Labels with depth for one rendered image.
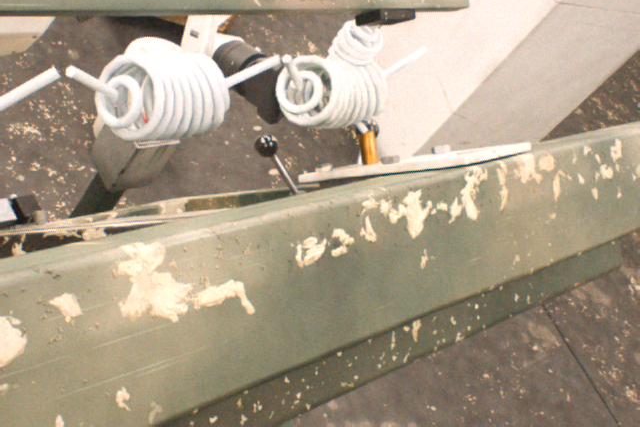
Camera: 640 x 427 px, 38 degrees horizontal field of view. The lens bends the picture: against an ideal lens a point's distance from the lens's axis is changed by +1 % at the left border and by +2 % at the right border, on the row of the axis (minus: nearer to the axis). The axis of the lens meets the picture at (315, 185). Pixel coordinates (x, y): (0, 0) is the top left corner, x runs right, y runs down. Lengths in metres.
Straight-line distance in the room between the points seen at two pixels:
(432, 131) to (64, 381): 3.46
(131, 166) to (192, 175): 1.35
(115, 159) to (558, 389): 2.41
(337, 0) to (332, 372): 0.36
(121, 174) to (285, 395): 1.31
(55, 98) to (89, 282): 2.95
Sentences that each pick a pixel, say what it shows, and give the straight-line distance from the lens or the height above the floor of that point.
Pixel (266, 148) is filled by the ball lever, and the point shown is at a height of 1.44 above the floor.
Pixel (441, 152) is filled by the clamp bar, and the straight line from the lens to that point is 0.85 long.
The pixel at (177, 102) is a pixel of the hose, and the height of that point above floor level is 1.89.
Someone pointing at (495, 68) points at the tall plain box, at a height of 0.74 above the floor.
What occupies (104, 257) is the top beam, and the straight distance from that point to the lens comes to 0.49.
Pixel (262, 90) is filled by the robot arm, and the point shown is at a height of 1.36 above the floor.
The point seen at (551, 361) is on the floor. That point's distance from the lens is 4.06.
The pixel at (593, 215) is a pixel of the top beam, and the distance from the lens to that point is 0.88.
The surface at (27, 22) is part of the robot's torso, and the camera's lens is 1.62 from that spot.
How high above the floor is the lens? 2.31
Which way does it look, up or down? 38 degrees down
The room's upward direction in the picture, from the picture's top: 41 degrees clockwise
